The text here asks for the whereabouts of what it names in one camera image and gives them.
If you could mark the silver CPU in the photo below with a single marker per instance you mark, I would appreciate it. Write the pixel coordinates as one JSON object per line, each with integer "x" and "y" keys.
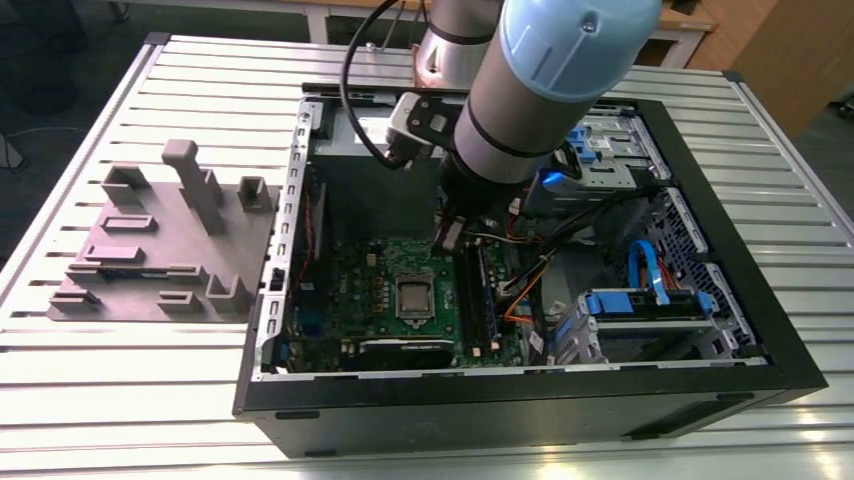
{"x": 415, "y": 297}

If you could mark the green motherboard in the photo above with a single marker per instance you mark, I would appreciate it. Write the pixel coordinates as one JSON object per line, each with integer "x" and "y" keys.
{"x": 353, "y": 300}

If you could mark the small camera with blue light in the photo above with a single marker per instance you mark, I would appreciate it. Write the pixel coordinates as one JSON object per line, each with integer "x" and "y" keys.
{"x": 556, "y": 179}

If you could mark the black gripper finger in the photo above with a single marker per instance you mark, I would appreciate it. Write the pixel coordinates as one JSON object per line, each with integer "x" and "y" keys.
{"x": 444, "y": 239}
{"x": 459, "y": 230}

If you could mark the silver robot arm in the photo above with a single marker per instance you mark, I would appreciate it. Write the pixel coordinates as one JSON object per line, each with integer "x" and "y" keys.
{"x": 533, "y": 100}

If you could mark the wooden cabinet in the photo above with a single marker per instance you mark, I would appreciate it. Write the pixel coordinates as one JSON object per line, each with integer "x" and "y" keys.
{"x": 793, "y": 60}

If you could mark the metal disk cage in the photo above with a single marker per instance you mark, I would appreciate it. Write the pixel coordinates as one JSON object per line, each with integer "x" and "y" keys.
{"x": 656, "y": 326}

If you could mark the blue disk carrier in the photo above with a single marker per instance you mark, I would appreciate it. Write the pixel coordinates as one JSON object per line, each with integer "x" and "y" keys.
{"x": 585, "y": 145}

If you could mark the black graphics card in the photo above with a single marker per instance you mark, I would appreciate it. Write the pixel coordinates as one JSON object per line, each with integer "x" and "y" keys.
{"x": 400, "y": 354}

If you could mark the metal drive cage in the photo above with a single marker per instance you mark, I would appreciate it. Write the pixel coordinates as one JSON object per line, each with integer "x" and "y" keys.
{"x": 620, "y": 165}

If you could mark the white plastic connector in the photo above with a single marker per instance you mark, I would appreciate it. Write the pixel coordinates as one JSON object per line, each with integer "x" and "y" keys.
{"x": 507, "y": 289}

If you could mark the grey power supply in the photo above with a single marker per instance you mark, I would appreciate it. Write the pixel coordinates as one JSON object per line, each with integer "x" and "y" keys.
{"x": 373, "y": 200}

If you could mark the black PC case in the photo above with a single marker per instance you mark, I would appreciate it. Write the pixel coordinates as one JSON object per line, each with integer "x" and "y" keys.
{"x": 533, "y": 405}

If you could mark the hard disk in blue carrier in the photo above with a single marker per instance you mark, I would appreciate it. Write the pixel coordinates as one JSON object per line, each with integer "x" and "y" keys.
{"x": 609, "y": 302}

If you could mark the blue VGA port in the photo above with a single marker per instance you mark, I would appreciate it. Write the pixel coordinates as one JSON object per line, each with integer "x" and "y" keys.
{"x": 309, "y": 322}

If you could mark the RAM slot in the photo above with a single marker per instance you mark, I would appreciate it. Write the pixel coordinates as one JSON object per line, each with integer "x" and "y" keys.
{"x": 476, "y": 300}
{"x": 467, "y": 300}

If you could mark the grey parts rack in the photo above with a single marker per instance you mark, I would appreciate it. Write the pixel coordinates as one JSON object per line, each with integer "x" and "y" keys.
{"x": 180, "y": 250}

